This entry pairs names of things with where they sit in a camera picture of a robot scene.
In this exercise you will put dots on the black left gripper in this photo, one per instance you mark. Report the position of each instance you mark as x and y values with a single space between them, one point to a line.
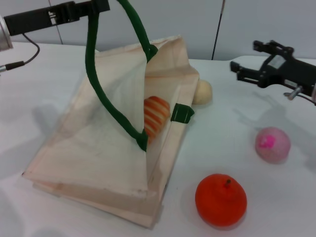
29 21

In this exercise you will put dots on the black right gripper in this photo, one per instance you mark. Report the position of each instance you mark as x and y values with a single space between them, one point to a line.
288 70

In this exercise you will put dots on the striped orange bread loaf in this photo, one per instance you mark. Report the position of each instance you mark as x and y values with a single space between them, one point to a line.
155 113

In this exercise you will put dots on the thin dark background pole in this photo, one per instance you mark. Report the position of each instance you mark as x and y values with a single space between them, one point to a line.
216 37

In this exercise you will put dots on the round beige bun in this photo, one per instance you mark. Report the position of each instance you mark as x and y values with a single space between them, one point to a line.
205 92

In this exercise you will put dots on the round pink bun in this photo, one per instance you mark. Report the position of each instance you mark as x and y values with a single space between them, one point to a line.
272 145

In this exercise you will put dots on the orange fruit with stem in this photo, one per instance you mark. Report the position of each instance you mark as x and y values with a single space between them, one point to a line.
221 201

